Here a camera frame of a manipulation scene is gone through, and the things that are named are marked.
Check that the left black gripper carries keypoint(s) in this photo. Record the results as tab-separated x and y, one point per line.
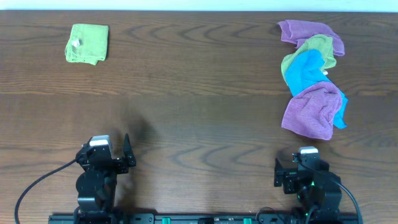
119	163

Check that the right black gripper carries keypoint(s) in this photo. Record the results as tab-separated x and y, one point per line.
287	177

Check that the purple cloth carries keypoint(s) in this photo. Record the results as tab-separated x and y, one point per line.
297	32
312	111

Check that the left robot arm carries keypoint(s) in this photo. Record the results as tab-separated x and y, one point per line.
96	187

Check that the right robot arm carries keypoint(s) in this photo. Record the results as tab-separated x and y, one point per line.
313	184

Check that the blue cloth in pile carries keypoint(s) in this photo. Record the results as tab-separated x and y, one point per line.
304	72

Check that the folded green cloth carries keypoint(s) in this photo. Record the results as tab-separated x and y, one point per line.
88	43

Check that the green cloth in pile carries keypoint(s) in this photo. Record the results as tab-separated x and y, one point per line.
320	42

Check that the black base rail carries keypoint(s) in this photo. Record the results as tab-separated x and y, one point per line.
148	218

